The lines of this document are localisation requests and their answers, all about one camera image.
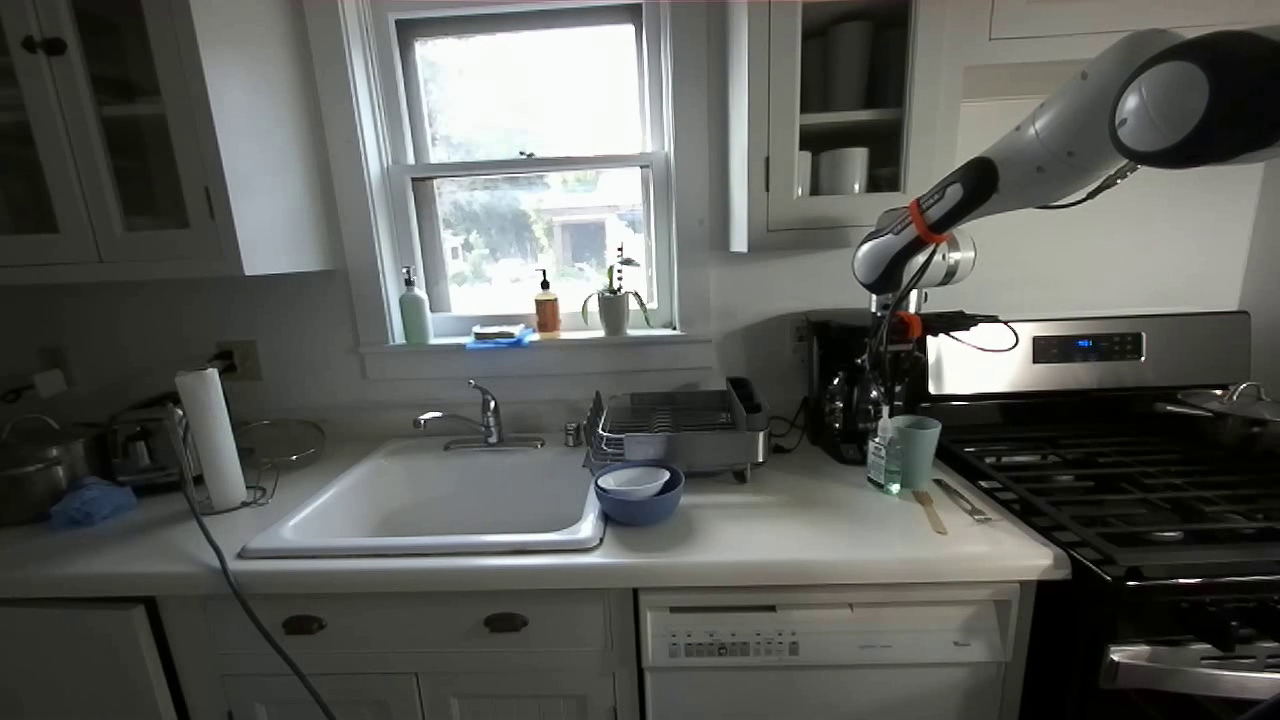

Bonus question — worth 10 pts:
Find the white bowl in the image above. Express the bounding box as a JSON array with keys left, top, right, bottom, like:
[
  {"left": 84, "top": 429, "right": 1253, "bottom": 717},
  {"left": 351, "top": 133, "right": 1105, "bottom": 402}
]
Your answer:
[{"left": 595, "top": 466, "right": 677, "bottom": 506}]

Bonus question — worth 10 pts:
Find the white base cabinet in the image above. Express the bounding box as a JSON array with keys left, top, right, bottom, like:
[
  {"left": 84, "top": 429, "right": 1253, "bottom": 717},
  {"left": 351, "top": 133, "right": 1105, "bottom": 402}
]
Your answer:
[{"left": 0, "top": 594, "right": 645, "bottom": 720}]

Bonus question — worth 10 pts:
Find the blue sponge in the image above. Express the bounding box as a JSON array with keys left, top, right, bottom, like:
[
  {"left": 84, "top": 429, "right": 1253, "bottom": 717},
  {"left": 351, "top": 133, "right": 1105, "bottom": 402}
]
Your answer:
[{"left": 463, "top": 320, "right": 536, "bottom": 353}]

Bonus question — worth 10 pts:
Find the black coffee maker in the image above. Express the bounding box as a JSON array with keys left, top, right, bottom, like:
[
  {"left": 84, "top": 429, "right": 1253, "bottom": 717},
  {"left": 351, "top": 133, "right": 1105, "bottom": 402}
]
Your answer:
[{"left": 804, "top": 309, "right": 913, "bottom": 469}]

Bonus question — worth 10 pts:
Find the wooden utensil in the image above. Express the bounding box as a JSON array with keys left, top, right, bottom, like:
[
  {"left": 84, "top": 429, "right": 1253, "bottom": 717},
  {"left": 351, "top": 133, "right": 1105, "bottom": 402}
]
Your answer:
[{"left": 913, "top": 484, "right": 951, "bottom": 540}]

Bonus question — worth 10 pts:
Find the metal pan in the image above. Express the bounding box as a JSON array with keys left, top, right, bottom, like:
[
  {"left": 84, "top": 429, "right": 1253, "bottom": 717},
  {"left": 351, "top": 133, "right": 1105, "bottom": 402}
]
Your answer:
[{"left": 1154, "top": 380, "right": 1280, "bottom": 458}]

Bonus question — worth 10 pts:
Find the clear glass lid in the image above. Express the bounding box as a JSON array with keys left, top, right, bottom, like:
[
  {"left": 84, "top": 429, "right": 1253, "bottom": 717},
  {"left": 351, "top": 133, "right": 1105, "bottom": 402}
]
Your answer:
[{"left": 237, "top": 418, "right": 333, "bottom": 473}]

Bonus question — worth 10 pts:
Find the orange soap bottle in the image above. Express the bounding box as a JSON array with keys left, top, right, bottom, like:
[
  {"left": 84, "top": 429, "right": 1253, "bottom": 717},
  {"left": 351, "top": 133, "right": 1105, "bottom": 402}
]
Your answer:
[{"left": 533, "top": 263, "right": 563, "bottom": 340}]

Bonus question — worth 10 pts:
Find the blue bowl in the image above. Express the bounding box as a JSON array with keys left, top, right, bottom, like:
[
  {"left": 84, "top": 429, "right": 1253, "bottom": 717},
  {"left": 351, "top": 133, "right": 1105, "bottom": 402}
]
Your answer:
[{"left": 592, "top": 459, "right": 688, "bottom": 528}]

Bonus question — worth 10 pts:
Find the chrome faucet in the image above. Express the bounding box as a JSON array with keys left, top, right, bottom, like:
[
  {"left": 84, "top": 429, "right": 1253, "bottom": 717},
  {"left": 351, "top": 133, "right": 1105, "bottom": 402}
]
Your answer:
[{"left": 412, "top": 375, "right": 513, "bottom": 452}]

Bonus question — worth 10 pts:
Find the white dishwasher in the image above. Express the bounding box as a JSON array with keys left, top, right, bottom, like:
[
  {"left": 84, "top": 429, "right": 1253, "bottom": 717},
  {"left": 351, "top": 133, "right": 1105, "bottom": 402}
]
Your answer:
[{"left": 637, "top": 585, "right": 1033, "bottom": 720}]

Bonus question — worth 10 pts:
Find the stainless steel gas stove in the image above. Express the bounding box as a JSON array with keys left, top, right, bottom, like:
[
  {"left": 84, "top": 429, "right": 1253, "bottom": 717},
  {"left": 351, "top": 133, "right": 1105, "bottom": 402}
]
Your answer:
[{"left": 908, "top": 309, "right": 1280, "bottom": 720}]

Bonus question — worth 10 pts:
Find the pale green soap bottle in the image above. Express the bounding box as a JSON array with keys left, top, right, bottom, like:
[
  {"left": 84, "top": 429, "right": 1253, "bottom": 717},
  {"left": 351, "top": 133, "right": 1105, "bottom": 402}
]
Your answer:
[{"left": 396, "top": 269, "right": 435, "bottom": 353}]

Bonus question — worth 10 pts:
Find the white mug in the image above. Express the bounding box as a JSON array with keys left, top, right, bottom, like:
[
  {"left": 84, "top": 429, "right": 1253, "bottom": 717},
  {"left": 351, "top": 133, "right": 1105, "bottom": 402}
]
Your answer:
[{"left": 810, "top": 146, "right": 874, "bottom": 201}]

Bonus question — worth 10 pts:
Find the white kitchen sink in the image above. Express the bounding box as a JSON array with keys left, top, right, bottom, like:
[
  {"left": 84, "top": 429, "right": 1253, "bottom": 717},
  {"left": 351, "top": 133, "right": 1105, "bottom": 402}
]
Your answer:
[{"left": 237, "top": 440, "right": 606, "bottom": 559}]

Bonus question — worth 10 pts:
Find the metal knife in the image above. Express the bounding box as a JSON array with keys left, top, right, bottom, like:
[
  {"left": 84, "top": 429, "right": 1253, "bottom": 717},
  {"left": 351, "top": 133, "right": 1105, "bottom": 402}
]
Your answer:
[{"left": 930, "top": 475, "right": 1000, "bottom": 528}]

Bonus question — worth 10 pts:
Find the white glass door wall cabinet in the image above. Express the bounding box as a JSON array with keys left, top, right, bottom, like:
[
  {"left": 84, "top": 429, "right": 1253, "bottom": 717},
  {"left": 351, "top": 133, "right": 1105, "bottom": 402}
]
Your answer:
[{"left": 0, "top": 0, "right": 338, "bottom": 287}]

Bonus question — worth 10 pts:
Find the black power cable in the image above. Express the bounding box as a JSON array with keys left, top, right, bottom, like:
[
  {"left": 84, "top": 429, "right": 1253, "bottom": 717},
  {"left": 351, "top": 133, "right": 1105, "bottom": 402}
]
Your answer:
[{"left": 171, "top": 398, "right": 345, "bottom": 720}]

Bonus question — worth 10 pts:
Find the silver toaster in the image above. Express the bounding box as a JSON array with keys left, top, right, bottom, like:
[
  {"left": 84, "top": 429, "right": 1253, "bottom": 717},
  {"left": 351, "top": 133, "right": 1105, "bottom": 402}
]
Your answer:
[{"left": 101, "top": 398, "right": 193, "bottom": 493}]

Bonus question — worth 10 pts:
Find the white framed window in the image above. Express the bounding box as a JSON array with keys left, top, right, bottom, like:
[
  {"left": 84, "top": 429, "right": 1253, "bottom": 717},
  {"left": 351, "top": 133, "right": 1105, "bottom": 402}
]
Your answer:
[{"left": 301, "top": 0, "right": 721, "bottom": 386}]

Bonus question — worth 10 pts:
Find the potted plant in white pot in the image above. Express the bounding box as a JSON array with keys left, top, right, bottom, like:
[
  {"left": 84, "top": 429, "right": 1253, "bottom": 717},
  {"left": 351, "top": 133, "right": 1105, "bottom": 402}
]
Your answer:
[{"left": 581, "top": 243, "right": 654, "bottom": 340}]

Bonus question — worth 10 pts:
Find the teal cup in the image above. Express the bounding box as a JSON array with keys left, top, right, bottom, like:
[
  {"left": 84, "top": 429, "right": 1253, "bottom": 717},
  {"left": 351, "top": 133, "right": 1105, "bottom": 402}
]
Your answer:
[{"left": 884, "top": 414, "right": 947, "bottom": 501}]

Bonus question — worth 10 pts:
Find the clear pump soap bottle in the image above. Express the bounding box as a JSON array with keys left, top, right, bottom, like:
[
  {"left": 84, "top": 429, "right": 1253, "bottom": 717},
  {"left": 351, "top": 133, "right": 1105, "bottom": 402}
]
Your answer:
[{"left": 863, "top": 404, "right": 902, "bottom": 495}]

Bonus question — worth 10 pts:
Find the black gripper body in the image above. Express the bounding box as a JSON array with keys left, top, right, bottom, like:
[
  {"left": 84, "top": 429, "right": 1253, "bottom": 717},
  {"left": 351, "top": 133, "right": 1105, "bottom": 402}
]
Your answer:
[{"left": 852, "top": 291, "right": 938, "bottom": 402}]

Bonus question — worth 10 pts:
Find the chrome sink sprayer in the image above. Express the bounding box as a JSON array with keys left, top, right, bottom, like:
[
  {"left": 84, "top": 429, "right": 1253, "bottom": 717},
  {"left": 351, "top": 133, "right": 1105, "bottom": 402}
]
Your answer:
[{"left": 563, "top": 390, "right": 629, "bottom": 466}]

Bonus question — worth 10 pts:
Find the blue cloth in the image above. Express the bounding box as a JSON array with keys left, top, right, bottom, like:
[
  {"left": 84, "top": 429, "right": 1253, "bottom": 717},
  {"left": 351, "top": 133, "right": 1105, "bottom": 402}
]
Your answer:
[{"left": 48, "top": 475, "right": 142, "bottom": 531}]

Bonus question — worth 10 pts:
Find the white paper towel roll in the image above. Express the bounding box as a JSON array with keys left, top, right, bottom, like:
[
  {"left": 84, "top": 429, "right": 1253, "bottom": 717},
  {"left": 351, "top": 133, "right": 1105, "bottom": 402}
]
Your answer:
[{"left": 171, "top": 366, "right": 254, "bottom": 516}]

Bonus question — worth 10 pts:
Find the dark metal pot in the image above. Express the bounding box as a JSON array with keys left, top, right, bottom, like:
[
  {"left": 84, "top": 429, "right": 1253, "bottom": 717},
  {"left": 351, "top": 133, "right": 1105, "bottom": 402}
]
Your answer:
[{"left": 0, "top": 414, "right": 87, "bottom": 528}]

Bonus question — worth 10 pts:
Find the white open wall cabinet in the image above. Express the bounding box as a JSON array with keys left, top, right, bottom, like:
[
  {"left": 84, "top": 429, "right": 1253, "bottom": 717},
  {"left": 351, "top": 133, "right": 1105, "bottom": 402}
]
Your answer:
[{"left": 725, "top": 0, "right": 954, "bottom": 258}]

